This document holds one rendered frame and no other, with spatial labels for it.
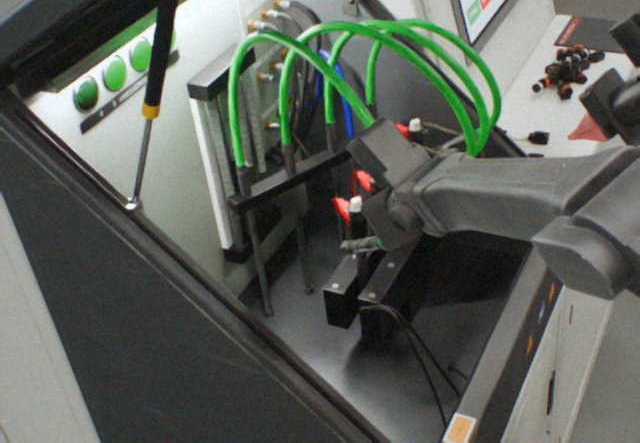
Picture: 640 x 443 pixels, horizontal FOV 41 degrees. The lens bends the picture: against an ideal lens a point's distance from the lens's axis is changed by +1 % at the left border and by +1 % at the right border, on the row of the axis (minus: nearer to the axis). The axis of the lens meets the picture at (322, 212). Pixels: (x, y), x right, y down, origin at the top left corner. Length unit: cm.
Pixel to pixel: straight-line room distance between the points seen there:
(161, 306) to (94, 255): 10
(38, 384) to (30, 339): 11
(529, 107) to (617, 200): 134
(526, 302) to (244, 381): 50
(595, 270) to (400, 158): 44
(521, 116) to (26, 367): 104
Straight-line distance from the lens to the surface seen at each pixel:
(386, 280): 138
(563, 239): 50
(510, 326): 135
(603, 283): 49
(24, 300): 129
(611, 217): 48
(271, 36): 113
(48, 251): 117
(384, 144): 90
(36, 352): 138
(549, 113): 180
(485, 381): 127
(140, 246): 104
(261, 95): 155
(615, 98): 117
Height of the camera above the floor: 189
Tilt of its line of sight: 36 degrees down
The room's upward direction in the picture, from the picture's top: 7 degrees counter-clockwise
